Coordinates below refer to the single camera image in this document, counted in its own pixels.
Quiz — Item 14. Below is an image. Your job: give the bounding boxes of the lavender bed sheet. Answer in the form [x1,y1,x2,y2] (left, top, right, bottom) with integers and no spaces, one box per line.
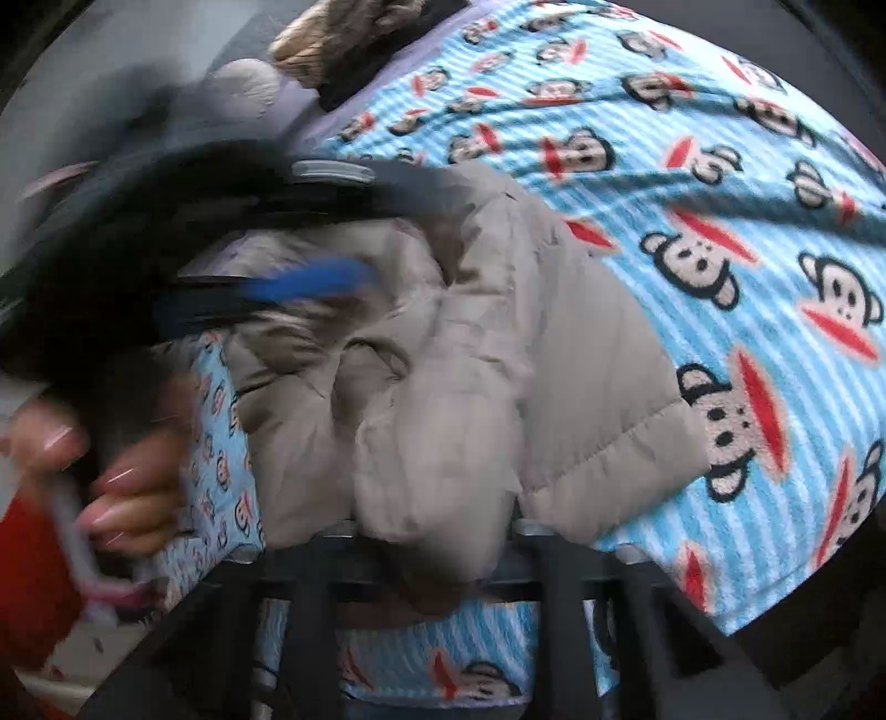
[266,0,499,150]

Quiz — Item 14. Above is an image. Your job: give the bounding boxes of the pink strap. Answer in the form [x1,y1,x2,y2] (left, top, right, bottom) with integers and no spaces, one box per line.
[45,474,157,614]

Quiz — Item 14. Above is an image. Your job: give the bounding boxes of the brown fuzzy garment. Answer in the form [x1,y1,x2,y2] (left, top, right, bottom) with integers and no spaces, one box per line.
[269,0,434,88]

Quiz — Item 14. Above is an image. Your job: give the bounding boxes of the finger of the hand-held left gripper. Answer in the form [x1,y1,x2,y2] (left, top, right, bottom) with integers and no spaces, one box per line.
[273,156,475,219]
[158,256,380,330]

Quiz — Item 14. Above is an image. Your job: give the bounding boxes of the black cloth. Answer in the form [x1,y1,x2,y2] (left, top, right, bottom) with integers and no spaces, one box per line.
[320,0,472,112]

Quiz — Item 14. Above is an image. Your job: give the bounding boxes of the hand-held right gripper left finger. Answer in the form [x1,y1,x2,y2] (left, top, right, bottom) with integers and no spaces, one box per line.
[76,529,409,720]

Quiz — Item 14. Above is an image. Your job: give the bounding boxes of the beige puffer jacket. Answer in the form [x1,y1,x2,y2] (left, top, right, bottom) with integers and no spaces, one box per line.
[181,161,713,617]

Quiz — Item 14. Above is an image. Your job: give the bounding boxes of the person's left hand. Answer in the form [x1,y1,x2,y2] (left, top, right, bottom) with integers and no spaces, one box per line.
[0,377,203,556]

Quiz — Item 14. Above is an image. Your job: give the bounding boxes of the round grey tufted cushion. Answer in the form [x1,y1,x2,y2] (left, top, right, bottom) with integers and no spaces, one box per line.
[202,59,285,126]

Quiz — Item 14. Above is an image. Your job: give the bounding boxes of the blue monkey printed blanket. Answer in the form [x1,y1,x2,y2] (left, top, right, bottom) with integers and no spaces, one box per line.
[156,0,886,703]

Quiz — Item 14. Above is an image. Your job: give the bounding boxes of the red cloth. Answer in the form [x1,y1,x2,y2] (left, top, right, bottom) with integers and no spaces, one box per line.
[0,477,87,669]

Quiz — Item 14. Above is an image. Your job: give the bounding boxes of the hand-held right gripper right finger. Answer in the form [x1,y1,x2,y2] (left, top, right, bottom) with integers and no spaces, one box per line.
[477,519,797,720]

